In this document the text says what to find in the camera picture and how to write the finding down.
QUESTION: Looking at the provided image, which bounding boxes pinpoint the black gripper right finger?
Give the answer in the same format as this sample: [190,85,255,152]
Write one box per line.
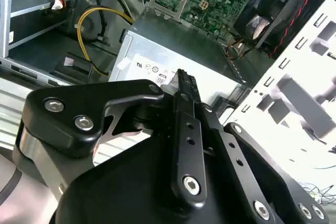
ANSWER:
[188,75,330,224]

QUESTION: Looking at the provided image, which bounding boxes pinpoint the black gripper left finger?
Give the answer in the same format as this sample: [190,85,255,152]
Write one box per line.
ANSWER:
[16,68,208,206]

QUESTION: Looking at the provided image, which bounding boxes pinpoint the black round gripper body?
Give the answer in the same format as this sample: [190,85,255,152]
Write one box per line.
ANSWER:
[54,100,253,224]

